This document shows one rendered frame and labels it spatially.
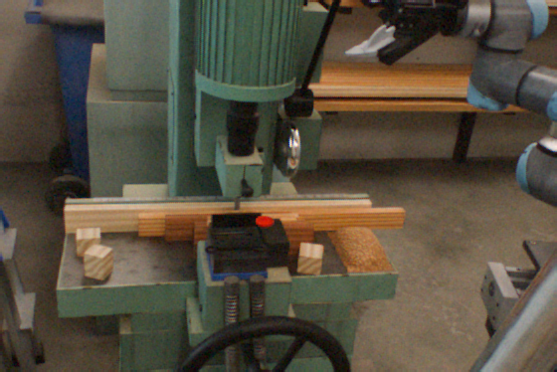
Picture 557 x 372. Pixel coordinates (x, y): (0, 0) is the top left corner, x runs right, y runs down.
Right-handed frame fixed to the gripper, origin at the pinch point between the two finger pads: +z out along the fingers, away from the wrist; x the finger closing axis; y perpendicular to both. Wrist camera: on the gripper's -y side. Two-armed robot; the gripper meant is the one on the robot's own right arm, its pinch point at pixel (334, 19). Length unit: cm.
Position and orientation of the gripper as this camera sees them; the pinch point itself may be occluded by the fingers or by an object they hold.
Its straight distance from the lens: 107.9
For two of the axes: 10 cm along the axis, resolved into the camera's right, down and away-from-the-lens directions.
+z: -9.8, 0.2, -2.2
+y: 1.9, -4.7, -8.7
